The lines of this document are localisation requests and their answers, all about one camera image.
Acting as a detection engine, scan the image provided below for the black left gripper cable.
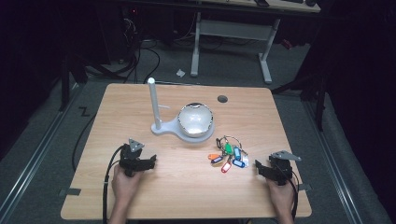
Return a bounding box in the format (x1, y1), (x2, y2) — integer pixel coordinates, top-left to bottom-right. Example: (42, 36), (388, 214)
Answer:
(102, 145), (126, 224)

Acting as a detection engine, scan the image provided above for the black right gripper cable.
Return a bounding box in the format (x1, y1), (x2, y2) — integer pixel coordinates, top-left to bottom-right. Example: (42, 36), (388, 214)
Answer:
(279, 164), (301, 222)

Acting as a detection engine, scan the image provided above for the person's right hand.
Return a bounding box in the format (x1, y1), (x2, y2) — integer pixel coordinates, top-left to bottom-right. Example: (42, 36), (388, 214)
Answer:
(266, 176), (297, 217)

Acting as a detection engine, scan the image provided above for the bunch of coloured key tags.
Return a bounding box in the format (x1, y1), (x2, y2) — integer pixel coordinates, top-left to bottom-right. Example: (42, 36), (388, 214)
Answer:
(206, 134), (250, 175)

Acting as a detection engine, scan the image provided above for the dark computer with cables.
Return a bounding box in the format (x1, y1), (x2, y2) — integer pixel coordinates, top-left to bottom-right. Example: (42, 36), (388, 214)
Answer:
(104, 4), (144, 64)

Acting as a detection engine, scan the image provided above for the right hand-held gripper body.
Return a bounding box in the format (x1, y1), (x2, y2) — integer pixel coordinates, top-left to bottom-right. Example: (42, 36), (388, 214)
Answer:
(267, 150), (303, 187)

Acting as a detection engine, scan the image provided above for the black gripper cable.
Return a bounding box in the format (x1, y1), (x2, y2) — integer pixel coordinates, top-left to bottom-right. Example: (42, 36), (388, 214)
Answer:
(279, 164), (301, 222)
(102, 145), (126, 224)

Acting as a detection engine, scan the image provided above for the white-framed desk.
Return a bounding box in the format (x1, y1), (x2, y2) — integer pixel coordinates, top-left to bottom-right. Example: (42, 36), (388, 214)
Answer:
(190, 0), (322, 85)

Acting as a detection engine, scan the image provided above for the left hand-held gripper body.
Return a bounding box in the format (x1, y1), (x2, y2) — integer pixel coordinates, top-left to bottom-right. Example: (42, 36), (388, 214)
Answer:
(119, 137), (151, 178)

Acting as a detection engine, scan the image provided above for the silver metal bowl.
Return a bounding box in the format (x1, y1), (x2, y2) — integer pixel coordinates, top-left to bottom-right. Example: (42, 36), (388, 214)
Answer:
(177, 102), (215, 139)

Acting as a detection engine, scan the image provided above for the black floor cable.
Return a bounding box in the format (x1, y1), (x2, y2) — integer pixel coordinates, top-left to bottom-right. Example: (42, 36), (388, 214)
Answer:
(71, 112), (98, 173)

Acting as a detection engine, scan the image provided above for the black metal stand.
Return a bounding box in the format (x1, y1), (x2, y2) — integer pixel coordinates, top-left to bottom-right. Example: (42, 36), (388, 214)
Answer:
(59, 53), (89, 112)
(270, 73), (329, 132)

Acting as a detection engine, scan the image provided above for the person's left hand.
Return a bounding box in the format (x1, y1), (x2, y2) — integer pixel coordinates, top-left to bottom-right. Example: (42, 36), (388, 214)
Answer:
(111, 163), (144, 203)

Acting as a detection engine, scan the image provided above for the metal floor rail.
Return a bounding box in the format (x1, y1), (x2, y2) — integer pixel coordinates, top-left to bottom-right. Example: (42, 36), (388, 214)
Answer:
(302, 101), (364, 224)
(0, 83), (84, 218)

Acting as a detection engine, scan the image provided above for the white stand with pole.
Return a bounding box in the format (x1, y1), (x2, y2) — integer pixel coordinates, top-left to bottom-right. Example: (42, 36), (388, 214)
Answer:
(147, 77), (216, 145)

